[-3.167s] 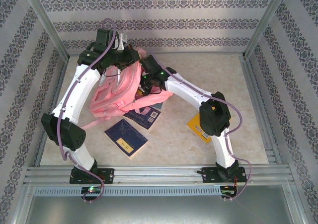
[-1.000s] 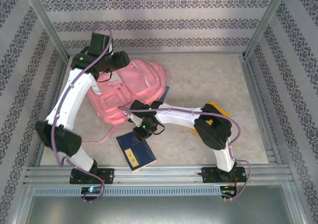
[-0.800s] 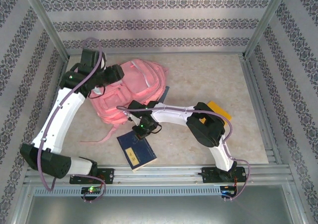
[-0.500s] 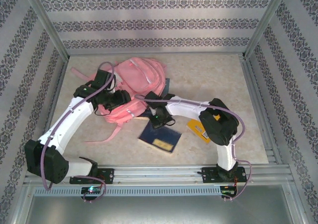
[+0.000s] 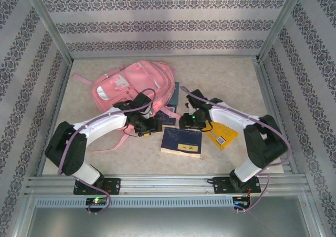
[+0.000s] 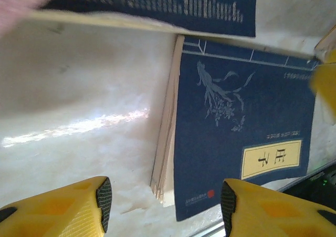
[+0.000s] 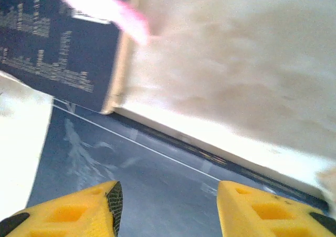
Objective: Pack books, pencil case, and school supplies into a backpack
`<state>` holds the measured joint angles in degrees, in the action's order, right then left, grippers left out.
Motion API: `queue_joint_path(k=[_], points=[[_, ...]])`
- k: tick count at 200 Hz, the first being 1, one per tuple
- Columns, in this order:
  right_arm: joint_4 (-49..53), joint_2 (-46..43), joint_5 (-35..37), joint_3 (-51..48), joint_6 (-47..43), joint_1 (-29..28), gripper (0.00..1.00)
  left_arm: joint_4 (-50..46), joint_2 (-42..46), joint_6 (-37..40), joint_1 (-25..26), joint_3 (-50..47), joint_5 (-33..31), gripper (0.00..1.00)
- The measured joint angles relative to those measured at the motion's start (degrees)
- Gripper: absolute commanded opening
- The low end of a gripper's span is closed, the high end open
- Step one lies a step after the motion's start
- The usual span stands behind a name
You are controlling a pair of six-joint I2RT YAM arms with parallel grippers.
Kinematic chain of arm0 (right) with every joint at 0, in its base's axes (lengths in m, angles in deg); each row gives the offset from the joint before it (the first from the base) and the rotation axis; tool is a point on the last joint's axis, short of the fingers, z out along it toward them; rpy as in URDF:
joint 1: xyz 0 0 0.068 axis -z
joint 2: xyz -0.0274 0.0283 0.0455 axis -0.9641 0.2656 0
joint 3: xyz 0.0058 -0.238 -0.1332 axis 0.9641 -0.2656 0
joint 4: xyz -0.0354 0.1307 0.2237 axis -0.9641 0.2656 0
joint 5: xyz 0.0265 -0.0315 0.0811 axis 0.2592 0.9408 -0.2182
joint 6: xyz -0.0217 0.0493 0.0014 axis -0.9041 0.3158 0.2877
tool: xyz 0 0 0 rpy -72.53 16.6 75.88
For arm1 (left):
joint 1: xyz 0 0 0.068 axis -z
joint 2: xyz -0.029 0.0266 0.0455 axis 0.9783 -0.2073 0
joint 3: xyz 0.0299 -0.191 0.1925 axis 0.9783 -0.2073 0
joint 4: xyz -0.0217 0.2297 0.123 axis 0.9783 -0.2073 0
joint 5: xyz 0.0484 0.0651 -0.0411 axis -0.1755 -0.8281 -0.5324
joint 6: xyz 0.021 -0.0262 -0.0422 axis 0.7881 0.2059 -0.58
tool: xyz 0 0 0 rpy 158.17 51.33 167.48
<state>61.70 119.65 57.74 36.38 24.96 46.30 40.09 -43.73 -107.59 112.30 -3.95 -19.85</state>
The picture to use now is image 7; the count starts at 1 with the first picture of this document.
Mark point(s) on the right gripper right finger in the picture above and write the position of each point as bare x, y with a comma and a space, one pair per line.
262, 216

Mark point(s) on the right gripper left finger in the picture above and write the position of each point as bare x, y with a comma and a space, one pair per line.
65, 216

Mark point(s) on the navy book with yellow label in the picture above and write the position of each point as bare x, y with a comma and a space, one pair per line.
157, 174

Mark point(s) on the navy book with QR code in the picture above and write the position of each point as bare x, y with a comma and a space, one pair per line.
65, 50

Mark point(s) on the pink backpack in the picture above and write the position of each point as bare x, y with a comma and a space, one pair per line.
118, 11

